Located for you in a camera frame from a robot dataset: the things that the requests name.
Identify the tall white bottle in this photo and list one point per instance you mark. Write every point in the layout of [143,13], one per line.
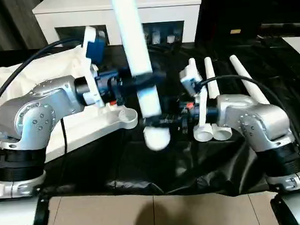
[156,37]

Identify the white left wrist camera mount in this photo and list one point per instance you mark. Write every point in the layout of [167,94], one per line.
[90,67]

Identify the black work mat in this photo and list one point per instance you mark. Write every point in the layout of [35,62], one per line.
[169,167]

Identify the grey curtain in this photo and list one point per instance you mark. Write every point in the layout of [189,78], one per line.
[4,22]

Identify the white sideboard cabinet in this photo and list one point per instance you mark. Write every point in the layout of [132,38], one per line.
[171,10]

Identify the small tan box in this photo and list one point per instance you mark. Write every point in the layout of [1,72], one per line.
[235,31]

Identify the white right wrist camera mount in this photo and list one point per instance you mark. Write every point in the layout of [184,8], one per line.
[191,73]

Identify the small white cup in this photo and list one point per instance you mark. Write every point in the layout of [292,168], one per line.
[170,38]

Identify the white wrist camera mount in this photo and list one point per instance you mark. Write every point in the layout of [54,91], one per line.
[90,67]
[191,73]

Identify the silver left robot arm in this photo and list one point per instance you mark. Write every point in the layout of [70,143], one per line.
[36,107]

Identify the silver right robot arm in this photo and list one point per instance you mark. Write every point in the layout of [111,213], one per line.
[255,115]

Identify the dark long bar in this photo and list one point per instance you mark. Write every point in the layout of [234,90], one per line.
[285,26]

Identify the white plastic table leg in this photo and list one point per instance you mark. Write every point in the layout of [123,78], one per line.
[202,108]
[134,41]
[245,77]
[210,80]

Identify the white plastic table top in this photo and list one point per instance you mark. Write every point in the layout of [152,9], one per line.
[46,68]

